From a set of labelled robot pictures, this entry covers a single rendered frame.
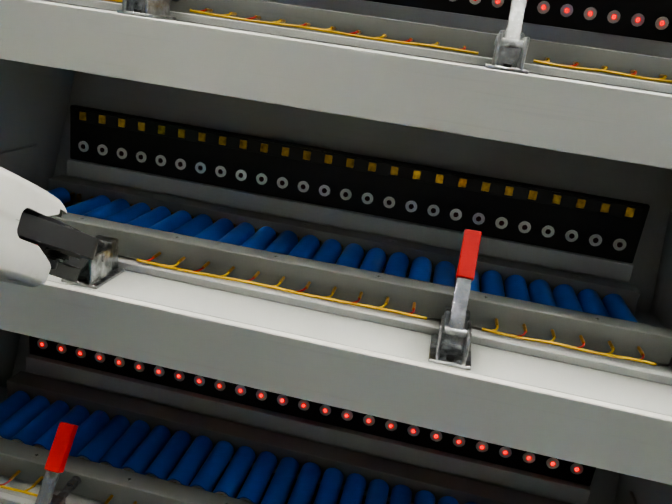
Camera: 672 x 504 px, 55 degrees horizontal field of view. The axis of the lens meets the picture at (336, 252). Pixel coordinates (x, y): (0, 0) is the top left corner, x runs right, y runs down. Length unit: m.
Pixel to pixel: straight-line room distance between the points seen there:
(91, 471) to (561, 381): 0.37
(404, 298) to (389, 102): 0.15
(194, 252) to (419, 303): 0.18
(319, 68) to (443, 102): 0.09
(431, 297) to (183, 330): 0.18
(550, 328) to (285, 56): 0.27
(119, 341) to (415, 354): 0.21
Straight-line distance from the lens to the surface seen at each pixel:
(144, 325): 0.47
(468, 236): 0.45
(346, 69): 0.45
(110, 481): 0.57
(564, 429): 0.45
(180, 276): 0.50
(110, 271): 0.51
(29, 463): 0.60
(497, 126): 0.45
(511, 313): 0.49
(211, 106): 0.68
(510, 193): 0.59
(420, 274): 0.52
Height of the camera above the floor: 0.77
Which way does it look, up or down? 1 degrees up
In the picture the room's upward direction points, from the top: 11 degrees clockwise
